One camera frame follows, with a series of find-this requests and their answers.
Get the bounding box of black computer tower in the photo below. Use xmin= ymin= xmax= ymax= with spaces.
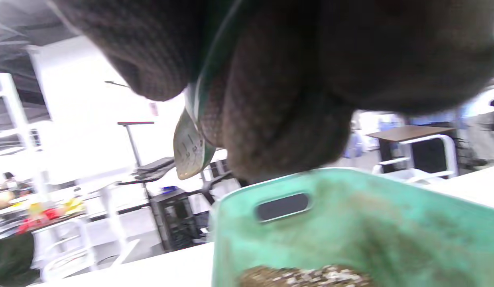
xmin=150 ymin=191 xmax=201 ymax=251

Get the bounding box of brown potting mix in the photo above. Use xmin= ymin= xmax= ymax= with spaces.
xmin=239 ymin=265 xmax=375 ymax=287

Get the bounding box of green plastic trowel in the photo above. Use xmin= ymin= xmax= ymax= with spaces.
xmin=173 ymin=0 xmax=247 ymax=181

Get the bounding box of white metal frame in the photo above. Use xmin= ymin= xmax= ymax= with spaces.
xmin=0 ymin=73 xmax=52 ymax=202

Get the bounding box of green plastic bin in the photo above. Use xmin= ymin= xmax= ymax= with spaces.
xmin=210 ymin=167 xmax=494 ymax=287

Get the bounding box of brown wooden desk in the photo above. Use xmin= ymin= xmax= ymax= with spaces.
xmin=366 ymin=126 xmax=457 ymax=143

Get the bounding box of person's right hand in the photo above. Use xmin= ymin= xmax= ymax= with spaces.
xmin=51 ymin=0 xmax=494 ymax=182

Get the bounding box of black backpack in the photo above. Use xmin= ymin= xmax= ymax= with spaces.
xmin=0 ymin=231 xmax=41 ymax=287

